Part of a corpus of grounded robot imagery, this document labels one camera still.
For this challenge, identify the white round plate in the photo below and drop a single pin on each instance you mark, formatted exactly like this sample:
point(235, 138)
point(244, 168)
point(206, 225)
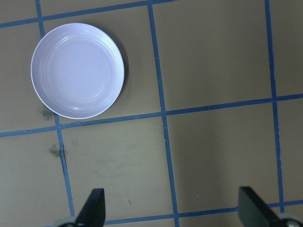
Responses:
point(77, 70)

